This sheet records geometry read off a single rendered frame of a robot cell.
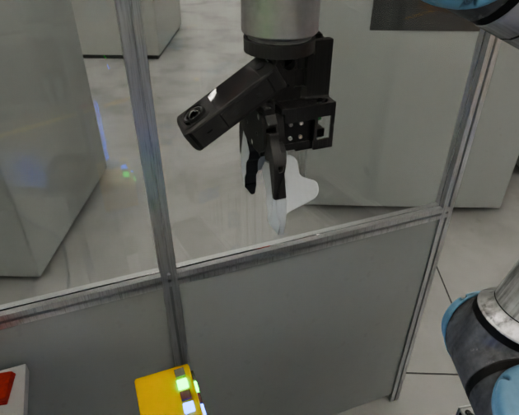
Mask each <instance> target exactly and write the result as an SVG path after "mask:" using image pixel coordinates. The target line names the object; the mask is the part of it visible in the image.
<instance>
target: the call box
mask: <svg viewBox="0 0 519 415"><path fill-rule="evenodd" d="M181 367H184V370H185V376H184V377H181V378H179V379H176V378H175V372H174V370H175V369H178V368H181ZM184 378H187V381H188V384H189V387H188V388H185V389H181V390H179V389H178V385H177V380H181V379H184ZM134 384H135V389H136V394H137V398H138V407H139V412H140V415H203V411H202V409H201V405H200V402H199V397H198V395H197V391H196V388H195V385H194V381H193V377H192V375H191V371H190V368H189V365H188V364H184V365H182V366H177V367H174V368H171V369H168V370H165V371H160V372H157V373H154V374H151V375H146V376H144V377H141V378H138V379H136V380H135V381H134ZM187 389H189V390H190V393H191V396H192V399H189V400H186V401H184V402H182V401H181V397H180V391H183V390H187ZM189 401H193V402H194V407H195V411H194V412H192V413H187V414H185V410H184V408H183V403H187V402H189Z"/></svg>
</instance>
